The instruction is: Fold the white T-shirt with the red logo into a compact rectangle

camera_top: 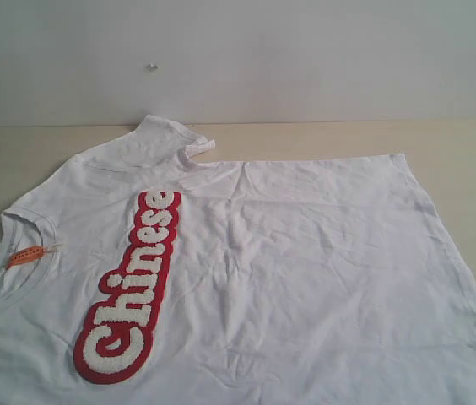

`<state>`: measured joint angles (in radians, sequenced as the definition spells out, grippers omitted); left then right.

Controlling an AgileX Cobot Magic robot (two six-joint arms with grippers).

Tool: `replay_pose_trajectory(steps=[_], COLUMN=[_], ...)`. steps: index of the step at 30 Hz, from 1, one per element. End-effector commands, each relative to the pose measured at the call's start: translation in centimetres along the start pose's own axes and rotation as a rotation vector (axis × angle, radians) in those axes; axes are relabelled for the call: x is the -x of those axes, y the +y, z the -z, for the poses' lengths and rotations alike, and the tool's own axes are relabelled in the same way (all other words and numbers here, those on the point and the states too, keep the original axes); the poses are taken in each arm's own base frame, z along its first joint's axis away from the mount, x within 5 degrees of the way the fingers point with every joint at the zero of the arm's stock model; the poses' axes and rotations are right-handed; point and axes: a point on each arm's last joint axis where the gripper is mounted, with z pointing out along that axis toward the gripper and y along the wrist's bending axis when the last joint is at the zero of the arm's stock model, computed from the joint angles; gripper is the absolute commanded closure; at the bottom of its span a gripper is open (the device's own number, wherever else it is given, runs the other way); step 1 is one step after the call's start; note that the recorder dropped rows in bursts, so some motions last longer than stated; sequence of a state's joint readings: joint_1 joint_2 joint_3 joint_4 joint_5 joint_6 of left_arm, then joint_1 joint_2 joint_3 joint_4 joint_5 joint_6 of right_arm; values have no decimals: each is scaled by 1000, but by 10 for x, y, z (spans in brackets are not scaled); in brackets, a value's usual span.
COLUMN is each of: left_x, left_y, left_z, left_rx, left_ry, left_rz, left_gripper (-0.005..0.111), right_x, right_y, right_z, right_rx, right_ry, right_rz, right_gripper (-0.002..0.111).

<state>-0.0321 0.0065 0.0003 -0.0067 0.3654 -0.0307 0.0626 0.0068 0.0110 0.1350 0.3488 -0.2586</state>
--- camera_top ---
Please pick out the orange size tag with string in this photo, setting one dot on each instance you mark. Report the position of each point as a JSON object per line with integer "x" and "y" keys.
{"x": 32, "y": 254}

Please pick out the white t-shirt red Chinese patch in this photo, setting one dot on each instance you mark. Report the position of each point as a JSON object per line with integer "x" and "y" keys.
{"x": 294, "y": 282}

